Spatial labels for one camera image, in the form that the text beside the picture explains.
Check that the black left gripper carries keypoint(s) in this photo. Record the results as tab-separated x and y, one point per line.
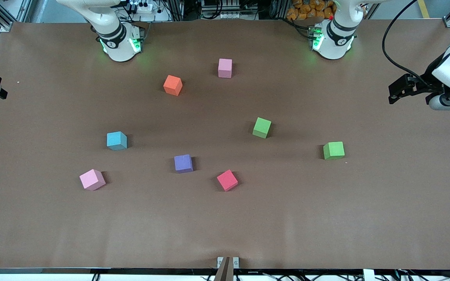
429	76

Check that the green foam cube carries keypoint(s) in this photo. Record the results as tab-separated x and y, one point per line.
262	127
333	150

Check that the light blue foam cube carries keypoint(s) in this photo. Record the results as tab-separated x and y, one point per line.
116	141

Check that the pink foam cube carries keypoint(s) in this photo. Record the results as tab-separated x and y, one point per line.
225	68
92	179

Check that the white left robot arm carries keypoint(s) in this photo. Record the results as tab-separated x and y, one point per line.
336	39

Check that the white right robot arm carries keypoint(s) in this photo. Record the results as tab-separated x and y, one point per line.
117	39

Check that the orange snack bag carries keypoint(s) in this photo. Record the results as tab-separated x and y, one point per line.
307	9

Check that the paper table cover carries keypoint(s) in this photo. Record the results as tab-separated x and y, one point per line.
326	214

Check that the white power strip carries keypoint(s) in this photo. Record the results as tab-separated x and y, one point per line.
141	7

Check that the orange foam cube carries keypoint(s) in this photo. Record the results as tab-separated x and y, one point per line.
172	85

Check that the small white box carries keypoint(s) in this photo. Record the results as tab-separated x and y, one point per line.
368	275

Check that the silver equipment rack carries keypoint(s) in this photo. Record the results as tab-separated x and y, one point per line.
229	8

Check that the purple foam cube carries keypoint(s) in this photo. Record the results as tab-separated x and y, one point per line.
183	163

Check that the red foam cube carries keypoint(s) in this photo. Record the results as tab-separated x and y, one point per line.
227	180

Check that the silver camera mount bracket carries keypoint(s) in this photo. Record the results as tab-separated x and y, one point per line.
220	262

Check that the brown camera mount post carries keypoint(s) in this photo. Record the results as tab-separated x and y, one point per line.
225	273

